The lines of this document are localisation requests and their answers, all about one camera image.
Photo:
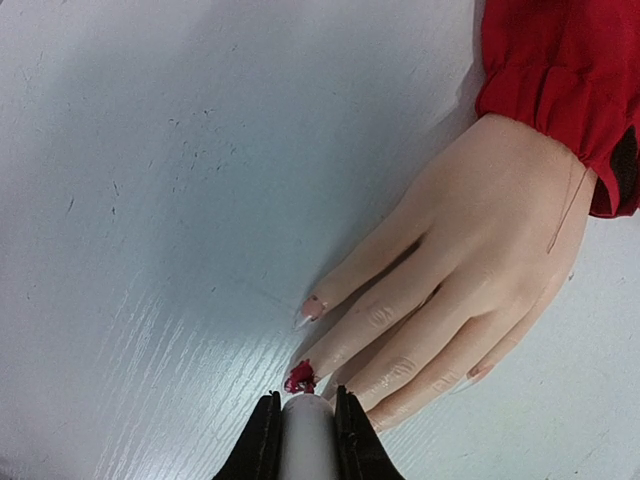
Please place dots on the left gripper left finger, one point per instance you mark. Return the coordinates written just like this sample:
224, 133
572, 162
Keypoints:
256, 454

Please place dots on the white nail polish cap brush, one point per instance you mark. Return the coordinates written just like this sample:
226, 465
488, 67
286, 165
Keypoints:
308, 449

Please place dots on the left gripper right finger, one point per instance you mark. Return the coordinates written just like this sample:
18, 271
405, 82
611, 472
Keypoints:
361, 455

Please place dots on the red jacket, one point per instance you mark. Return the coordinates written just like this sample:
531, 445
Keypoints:
570, 70

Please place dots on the mannequin hand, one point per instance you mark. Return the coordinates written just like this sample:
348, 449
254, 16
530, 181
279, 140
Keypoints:
453, 279

